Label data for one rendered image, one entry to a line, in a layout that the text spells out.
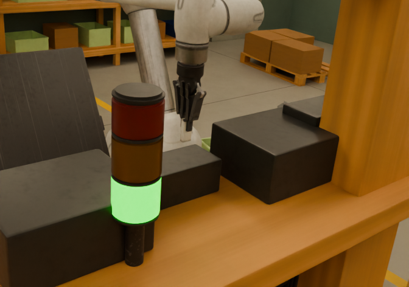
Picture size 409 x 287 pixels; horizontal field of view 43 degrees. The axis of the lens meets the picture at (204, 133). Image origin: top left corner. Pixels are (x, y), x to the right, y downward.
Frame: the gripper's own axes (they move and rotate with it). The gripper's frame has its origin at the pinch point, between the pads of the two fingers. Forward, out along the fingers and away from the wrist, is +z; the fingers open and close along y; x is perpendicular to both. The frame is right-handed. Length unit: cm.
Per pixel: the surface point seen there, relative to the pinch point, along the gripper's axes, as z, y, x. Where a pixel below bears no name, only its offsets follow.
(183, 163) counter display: -28, -62, 48
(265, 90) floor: 131, 303, -352
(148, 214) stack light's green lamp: -30, -73, 61
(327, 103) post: -34, -67, 27
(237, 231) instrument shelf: -23, -72, 47
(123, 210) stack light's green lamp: -30, -71, 63
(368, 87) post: -38, -73, 27
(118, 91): -42, -70, 63
